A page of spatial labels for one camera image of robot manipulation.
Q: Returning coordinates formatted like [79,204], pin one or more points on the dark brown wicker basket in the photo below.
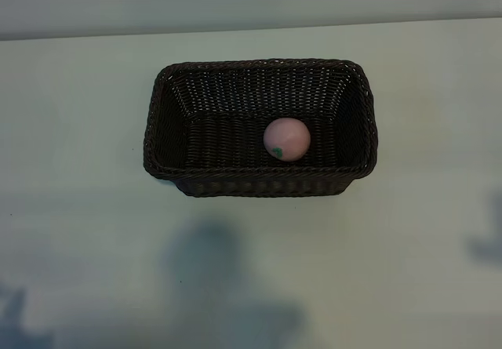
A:
[219,145]

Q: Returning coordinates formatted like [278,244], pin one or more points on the pink peach with green mark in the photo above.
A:
[288,137]

